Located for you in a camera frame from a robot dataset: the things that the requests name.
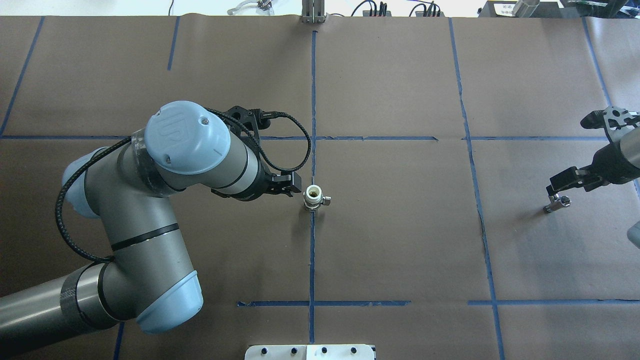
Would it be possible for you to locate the aluminium frame post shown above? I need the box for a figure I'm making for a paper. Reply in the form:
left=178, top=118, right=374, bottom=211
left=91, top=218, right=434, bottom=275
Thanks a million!
left=301, top=0, right=327, bottom=24

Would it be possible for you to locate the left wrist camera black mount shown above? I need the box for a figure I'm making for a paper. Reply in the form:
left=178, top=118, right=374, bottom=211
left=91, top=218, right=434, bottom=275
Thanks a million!
left=222, top=105, right=277, bottom=144

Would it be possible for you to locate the left black ribbed cable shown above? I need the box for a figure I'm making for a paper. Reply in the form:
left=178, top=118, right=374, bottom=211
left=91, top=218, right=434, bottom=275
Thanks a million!
left=55, top=108, right=312, bottom=264

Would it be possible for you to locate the black box with label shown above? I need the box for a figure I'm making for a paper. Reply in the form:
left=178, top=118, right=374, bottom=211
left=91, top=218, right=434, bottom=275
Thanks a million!
left=477, top=0, right=565, bottom=19

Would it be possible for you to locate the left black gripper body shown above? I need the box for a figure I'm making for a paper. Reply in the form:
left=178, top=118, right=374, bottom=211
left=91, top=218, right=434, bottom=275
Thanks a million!
left=211, top=168, right=292, bottom=202

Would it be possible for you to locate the silver metal valve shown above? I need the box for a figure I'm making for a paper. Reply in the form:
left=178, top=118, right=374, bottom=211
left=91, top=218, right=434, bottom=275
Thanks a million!
left=542, top=194, right=571, bottom=214

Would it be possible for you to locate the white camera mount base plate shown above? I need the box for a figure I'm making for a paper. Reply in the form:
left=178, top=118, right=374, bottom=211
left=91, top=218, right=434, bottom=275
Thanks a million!
left=244, top=343, right=377, bottom=360

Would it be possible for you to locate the brown paper table mat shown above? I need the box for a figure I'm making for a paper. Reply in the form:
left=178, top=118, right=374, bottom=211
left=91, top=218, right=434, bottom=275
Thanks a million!
left=1, top=14, right=639, bottom=360

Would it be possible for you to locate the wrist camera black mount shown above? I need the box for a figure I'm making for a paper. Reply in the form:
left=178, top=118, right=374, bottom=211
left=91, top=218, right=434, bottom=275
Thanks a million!
left=222, top=105, right=277, bottom=144
left=580, top=105, right=640, bottom=142

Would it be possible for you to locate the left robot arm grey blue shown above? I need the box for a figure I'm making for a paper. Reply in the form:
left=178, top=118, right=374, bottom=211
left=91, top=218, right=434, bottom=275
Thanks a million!
left=1, top=100, right=313, bottom=360

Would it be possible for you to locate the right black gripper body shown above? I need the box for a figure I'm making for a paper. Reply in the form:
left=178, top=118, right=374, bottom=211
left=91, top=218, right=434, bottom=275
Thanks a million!
left=577, top=144, right=634, bottom=192

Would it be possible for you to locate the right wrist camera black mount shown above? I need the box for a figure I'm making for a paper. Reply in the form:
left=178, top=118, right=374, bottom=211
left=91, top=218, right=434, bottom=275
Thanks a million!
left=580, top=105, right=640, bottom=142

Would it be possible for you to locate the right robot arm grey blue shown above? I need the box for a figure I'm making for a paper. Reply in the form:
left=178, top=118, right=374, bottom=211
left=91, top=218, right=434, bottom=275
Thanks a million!
left=542, top=129, right=640, bottom=214

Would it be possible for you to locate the white PPR pipe fitting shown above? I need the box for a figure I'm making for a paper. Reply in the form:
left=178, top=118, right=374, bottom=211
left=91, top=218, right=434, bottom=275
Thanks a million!
left=302, top=184, right=332, bottom=212

